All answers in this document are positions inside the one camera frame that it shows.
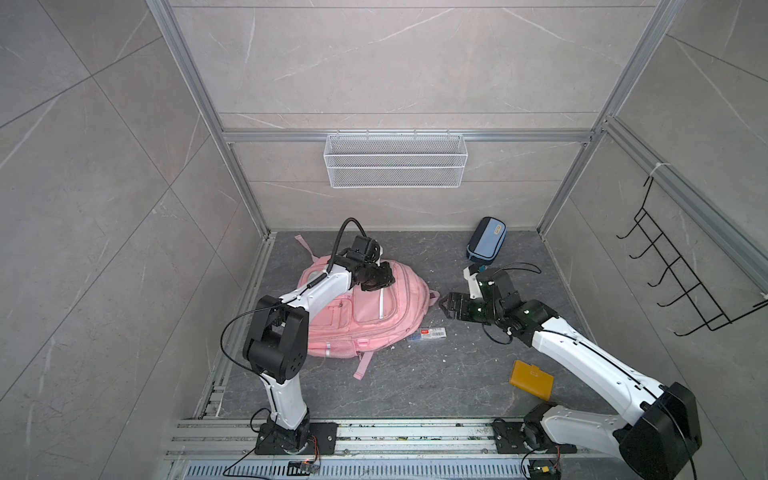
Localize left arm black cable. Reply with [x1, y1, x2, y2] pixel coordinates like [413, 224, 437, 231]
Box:
[219, 217, 368, 480]

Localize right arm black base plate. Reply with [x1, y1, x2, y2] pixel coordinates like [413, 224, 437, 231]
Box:
[490, 418, 578, 454]

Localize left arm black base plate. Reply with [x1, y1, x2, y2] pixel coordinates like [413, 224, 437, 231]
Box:
[255, 421, 339, 456]

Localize blue pencil case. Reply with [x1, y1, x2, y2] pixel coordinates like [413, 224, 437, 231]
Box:
[466, 216, 507, 265]

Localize white wire mesh basket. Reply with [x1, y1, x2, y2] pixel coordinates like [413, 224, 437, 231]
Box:
[323, 133, 468, 189]

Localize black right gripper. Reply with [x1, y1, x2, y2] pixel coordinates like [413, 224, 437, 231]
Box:
[438, 291, 503, 327]

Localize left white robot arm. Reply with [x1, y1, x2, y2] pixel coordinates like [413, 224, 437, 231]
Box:
[242, 235, 394, 433]

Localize pink student backpack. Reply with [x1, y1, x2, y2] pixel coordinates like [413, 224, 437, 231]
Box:
[307, 260, 439, 380]

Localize black wire hook rack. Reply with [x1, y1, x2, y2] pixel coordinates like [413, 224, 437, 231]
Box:
[615, 176, 767, 338]

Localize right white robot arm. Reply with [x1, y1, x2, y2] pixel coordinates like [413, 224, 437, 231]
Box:
[438, 268, 702, 479]

